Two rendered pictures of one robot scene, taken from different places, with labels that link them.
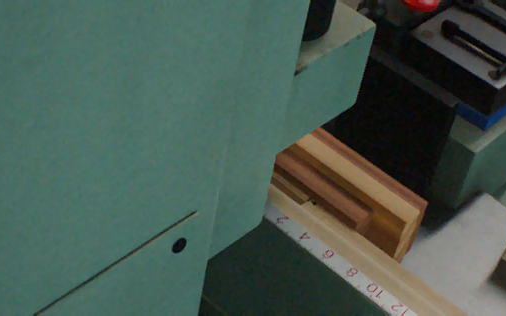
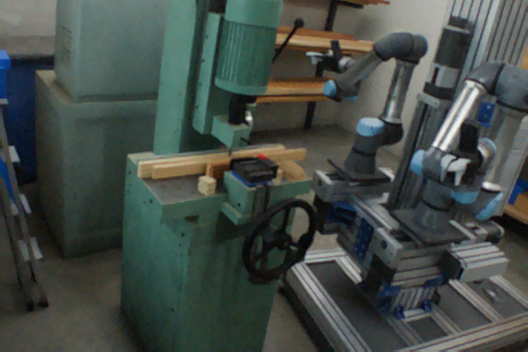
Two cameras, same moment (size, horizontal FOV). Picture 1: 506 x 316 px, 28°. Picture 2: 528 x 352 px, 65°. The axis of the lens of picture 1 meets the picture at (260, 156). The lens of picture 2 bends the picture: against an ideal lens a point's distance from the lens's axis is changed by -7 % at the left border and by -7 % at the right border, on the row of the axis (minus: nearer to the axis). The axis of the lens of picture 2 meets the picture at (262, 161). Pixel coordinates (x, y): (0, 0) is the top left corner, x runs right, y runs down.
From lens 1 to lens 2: 1.73 m
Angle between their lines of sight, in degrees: 85
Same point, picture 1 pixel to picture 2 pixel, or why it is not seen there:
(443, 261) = not seen: hidden behind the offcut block
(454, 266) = not seen: hidden behind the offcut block
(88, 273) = (174, 87)
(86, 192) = (175, 75)
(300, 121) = (222, 135)
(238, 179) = (200, 116)
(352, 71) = (229, 136)
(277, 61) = (205, 97)
